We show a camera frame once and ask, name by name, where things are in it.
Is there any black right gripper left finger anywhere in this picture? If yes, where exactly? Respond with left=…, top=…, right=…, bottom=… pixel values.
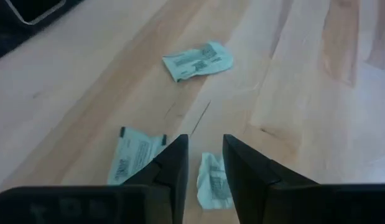
left=123, top=134, right=189, bottom=224

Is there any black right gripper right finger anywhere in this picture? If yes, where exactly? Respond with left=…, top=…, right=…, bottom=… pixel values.
left=222, top=134, right=319, bottom=224

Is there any dark panel with pale edge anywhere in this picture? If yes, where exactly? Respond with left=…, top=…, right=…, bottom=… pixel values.
left=4, top=0, right=68, bottom=26

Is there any pale green stevia packet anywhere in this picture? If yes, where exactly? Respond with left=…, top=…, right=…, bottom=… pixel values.
left=107, top=126, right=168, bottom=186
left=162, top=40, right=234, bottom=83
left=196, top=151, right=235, bottom=210

